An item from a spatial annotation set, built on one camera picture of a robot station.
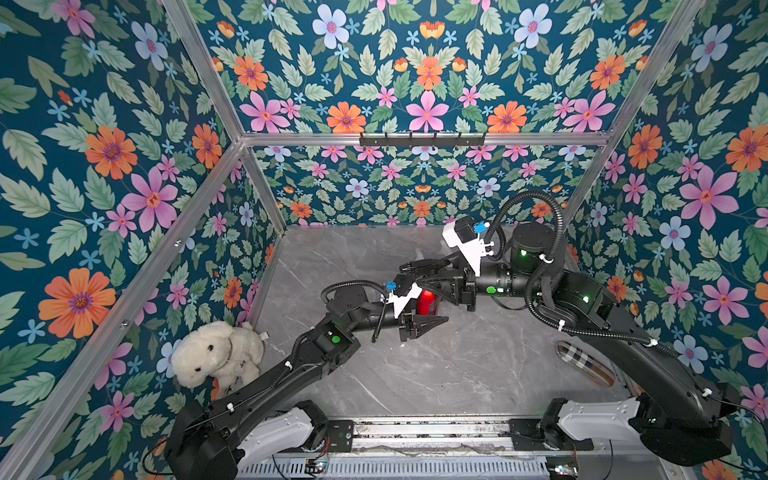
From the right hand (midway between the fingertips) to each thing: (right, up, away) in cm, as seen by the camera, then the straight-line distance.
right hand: (428, 265), depth 53 cm
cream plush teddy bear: (-50, -22, +20) cm, 58 cm away
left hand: (+4, -9, +7) cm, 12 cm away
